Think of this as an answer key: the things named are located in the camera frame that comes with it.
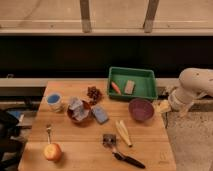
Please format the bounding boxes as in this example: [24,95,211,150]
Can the green plastic tray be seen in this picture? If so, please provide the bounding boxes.
[107,67,158,101]

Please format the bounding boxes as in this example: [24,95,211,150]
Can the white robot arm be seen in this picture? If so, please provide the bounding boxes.
[154,68,213,116]

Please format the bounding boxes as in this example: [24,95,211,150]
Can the purple bowl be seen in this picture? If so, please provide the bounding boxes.
[128,98,154,122]

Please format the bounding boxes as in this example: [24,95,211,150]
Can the yellow banana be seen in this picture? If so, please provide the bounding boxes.
[115,120,133,147]

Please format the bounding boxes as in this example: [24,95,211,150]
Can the orange carrot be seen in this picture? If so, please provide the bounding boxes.
[111,82,121,95]

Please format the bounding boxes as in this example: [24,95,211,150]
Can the blue sponge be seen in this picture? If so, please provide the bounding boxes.
[92,106,109,124]

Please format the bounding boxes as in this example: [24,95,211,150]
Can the dark red grapes bunch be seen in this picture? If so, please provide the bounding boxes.
[87,86,102,105]

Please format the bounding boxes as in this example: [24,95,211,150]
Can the brown bowl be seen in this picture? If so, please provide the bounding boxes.
[67,101,92,125]

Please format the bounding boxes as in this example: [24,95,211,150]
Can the crumpled white blue cloth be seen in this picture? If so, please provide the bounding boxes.
[69,97,89,121]

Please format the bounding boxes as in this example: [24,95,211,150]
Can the white cup blue inside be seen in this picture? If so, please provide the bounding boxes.
[46,93,62,112]

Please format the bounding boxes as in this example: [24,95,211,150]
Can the red yellow apple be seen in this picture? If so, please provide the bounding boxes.
[43,143,62,162]

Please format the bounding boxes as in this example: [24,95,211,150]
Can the black chair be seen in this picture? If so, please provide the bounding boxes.
[0,109,23,171]

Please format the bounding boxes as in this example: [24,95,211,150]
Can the black handled spatula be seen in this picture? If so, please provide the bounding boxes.
[102,134,146,169]

